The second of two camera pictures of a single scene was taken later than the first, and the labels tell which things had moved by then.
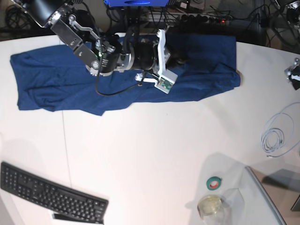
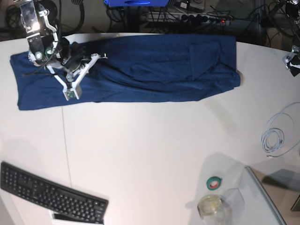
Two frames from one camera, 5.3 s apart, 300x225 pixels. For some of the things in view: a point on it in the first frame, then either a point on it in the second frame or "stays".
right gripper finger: [296, 83] to [295, 71]
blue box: [136, 3] stays
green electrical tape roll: [213, 183] stays
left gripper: [144, 56] to [71, 55]
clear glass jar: [211, 209] stays
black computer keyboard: [62, 201] stays
